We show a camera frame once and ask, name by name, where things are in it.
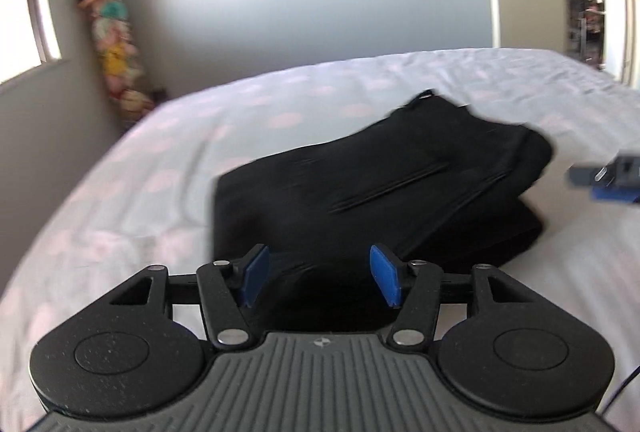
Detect black jeans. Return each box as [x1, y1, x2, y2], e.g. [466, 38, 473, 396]
[214, 89, 554, 333]

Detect bed with pale dotted sheet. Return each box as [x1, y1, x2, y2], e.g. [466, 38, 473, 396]
[0, 47, 640, 432]

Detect column of plush toys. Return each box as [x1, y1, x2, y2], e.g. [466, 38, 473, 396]
[74, 0, 152, 119]

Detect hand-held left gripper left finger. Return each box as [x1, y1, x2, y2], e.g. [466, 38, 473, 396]
[107, 244, 272, 352]

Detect black cable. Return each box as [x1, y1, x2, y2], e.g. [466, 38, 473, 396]
[597, 362, 640, 419]

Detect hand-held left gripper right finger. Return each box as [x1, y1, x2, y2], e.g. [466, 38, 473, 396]
[370, 244, 535, 353]

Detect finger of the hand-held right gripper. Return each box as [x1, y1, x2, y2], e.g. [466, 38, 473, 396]
[567, 154, 640, 203]

